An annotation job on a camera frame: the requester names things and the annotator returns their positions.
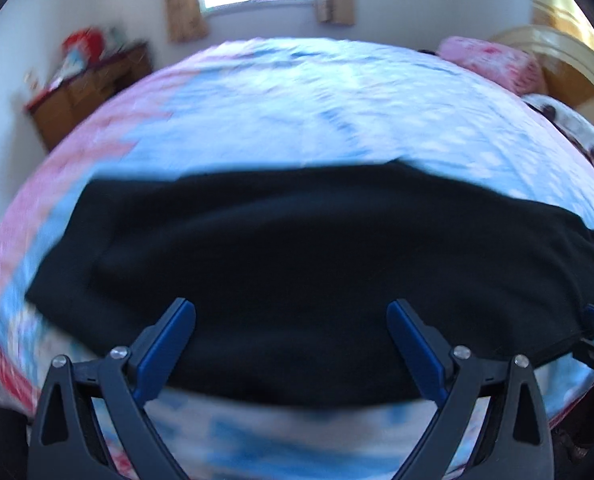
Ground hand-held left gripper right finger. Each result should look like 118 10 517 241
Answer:
386 299 556 480

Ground pink pillow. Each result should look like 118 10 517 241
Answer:
437 35 545 97

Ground black pants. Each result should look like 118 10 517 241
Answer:
25 159 594 407

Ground red gift bag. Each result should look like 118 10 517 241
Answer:
61 29 104 62

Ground cream wooden bed headboard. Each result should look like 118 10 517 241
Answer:
492 25 594 161

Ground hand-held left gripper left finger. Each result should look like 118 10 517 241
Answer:
27 298 196 480

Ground yellow patterned curtain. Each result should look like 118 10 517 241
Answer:
529 0 594 36

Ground white patterned pillow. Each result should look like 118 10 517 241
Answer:
521 94 594 187

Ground blue pink dotted bed sheet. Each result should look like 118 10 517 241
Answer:
0 36 594 480

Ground brown wooden desk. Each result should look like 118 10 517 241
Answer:
24 41 154 154

